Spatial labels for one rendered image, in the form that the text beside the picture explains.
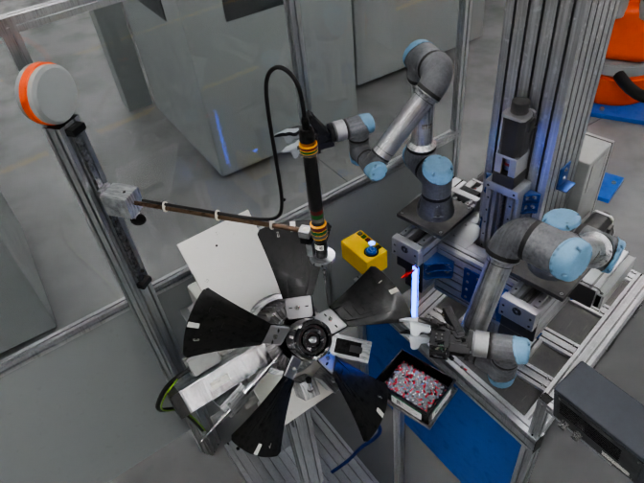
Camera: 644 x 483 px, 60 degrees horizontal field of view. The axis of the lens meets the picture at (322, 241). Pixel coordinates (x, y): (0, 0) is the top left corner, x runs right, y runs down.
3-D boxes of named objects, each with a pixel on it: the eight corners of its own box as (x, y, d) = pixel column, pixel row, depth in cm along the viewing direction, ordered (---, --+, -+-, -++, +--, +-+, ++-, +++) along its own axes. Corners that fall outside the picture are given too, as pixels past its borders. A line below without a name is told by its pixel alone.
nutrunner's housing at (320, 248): (314, 267, 152) (292, 120, 121) (319, 258, 154) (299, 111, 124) (328, 270, 150) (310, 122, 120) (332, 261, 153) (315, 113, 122)
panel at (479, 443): (369, 385, 273) (363, 295, 229) (370, 384, 273) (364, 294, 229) (499, 523, 221) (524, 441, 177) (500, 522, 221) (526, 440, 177)
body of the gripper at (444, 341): (426, 344, 155) (471, 351, 152) (431, 318, 160) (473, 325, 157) (426, 356, 161) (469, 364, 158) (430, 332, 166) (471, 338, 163)
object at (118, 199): (104, 216, 166) (94, 194, 160) (118, 202, 170) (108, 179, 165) (133, 221, 162) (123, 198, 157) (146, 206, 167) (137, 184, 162)
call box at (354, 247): (342, 260, 219) (340, 240, 212) (361, 248, 223) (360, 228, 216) (367, 282, 209) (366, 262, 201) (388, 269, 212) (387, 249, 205)
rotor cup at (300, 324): (289, 369, 168) (305, 375, 156) (267, 328, 167) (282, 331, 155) (328, 345, 174) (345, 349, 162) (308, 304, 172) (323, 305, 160)
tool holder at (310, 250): (299, 264, 150) (294, 237, 143) (308, 246, 155) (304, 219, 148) (330, 269, 147) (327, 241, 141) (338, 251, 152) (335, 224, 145)
